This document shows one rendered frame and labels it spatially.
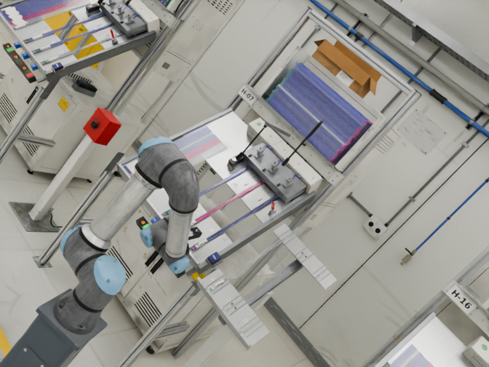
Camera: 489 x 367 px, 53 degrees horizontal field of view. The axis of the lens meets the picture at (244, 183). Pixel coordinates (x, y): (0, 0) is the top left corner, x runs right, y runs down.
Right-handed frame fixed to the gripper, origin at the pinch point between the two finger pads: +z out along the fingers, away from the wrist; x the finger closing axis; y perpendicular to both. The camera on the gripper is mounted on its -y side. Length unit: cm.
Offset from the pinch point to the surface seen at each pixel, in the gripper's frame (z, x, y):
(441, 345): 3, 97, -65
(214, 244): 1.6, 3.4, -15.1
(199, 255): 1.7, 3.9, -6.3
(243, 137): 2, -39, -67
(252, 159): -4, -22, -57
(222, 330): 19.2, 32.8, 0.9
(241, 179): 2, -18, -48
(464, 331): 11, 100, -84
